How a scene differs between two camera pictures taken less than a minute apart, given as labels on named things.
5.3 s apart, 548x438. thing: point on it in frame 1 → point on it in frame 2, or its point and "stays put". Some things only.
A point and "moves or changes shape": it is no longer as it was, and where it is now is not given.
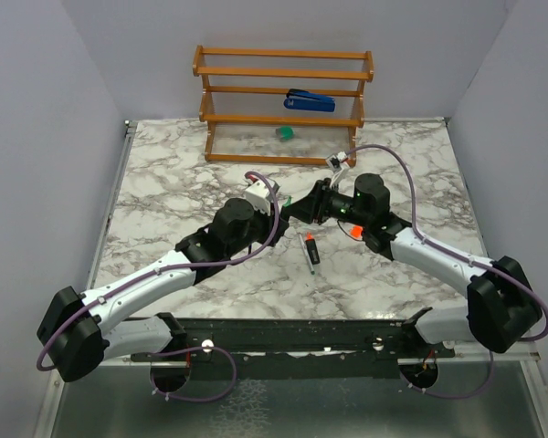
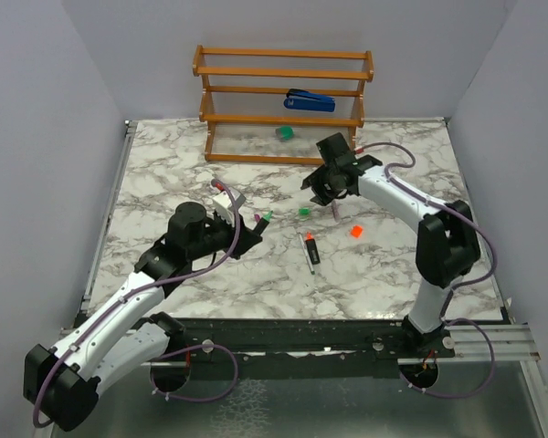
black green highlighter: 287,210 moves or changes shape
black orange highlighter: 313,255 stays put
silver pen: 307,254 stays put
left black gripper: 281,227 → 247,239
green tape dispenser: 285,132 stays put
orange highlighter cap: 355,231 stays put
